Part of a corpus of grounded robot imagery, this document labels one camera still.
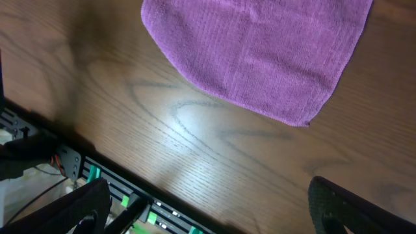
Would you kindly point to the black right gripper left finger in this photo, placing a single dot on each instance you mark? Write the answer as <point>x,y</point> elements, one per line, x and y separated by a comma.
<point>92,199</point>

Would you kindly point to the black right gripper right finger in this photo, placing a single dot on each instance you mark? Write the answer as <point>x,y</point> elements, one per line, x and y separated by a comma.
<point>333,209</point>

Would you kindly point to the purple microfiber cloth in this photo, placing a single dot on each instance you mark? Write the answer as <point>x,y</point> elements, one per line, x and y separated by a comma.
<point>282,59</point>

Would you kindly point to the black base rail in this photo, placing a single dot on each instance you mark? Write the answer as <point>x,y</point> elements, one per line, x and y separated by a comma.
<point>37,141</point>

